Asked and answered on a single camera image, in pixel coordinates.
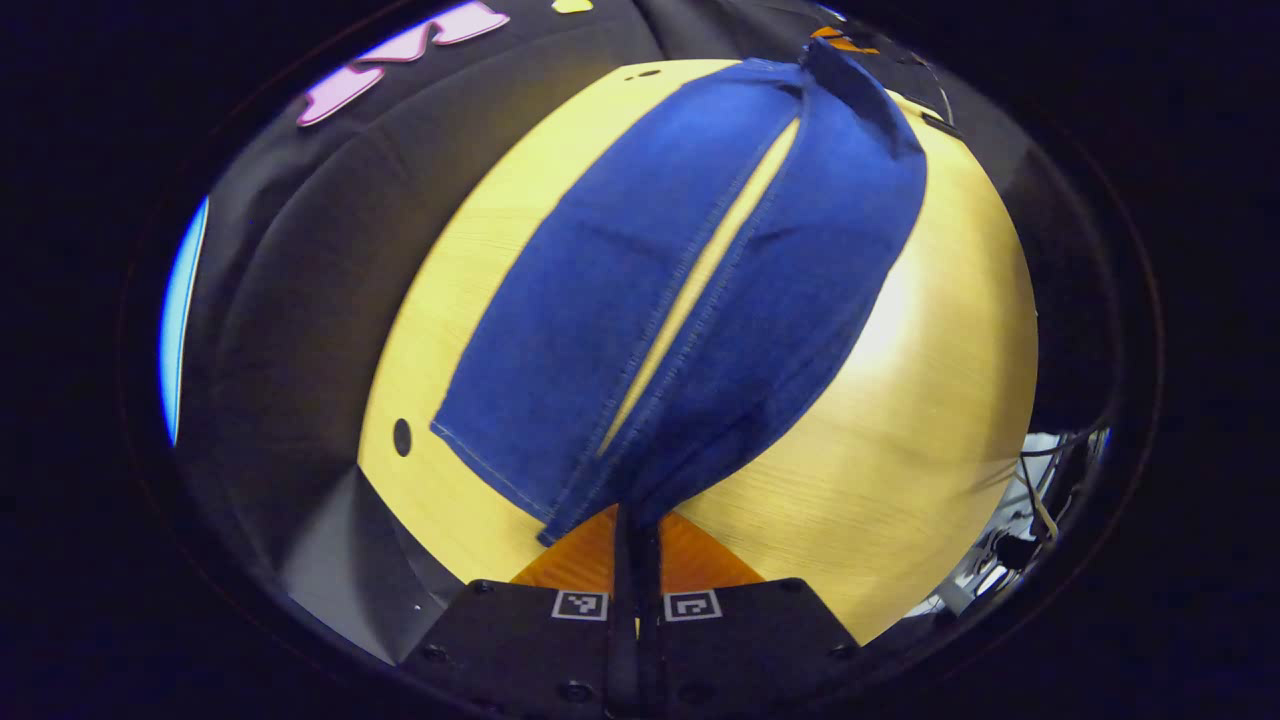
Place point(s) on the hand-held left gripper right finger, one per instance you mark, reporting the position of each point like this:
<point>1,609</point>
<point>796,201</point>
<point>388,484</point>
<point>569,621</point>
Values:
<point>750,640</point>

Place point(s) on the blue jeans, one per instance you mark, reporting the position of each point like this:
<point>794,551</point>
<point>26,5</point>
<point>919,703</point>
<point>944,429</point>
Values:
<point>600,300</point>

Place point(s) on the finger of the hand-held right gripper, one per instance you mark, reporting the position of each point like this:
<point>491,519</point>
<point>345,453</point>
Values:
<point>842,42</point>

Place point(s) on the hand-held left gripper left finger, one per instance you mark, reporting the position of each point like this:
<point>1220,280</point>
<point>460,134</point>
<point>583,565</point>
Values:
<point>520,640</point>

